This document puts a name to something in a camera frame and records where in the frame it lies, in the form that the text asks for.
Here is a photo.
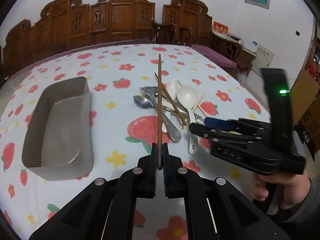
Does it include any strawberry flower print tablecloth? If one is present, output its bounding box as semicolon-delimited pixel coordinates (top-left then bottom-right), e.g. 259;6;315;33
1;44;270;239

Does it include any right hand holding gripper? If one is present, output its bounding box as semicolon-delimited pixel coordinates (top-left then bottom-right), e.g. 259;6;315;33
252;170;311;210

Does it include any carved wooden bench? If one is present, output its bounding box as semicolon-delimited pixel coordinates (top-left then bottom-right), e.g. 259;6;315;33
155;0;242;63
3;0;155;74

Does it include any dark brown wooden chopstick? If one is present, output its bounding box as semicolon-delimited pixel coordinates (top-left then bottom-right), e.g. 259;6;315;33
157;54;162;170

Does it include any grey metal rectangular tray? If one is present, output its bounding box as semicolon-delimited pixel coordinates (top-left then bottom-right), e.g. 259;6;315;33
22;77;93;181

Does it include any red sign card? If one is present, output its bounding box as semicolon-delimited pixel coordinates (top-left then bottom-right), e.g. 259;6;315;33
213;21;228;35

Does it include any purple seat cushion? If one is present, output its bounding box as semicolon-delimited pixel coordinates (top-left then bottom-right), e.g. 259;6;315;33
191;44;236;68

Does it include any small white plastic spoon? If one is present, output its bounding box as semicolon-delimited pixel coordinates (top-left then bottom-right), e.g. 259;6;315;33
162;81;178;133

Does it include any carved wooden bench left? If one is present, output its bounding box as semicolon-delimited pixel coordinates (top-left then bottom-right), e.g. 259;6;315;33
3;0;155;74

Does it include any stainless steel spoon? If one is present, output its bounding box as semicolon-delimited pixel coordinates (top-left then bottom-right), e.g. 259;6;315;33
132;95;182;142

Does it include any carved wooden bench right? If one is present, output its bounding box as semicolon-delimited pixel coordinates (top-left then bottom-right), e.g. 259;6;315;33
155;0;242;63

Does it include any white electrical box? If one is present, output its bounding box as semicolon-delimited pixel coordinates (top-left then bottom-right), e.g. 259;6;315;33
253;44;275;68

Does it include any white plastic soup spoon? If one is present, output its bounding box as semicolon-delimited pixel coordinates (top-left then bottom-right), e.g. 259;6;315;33
177;86;199;155

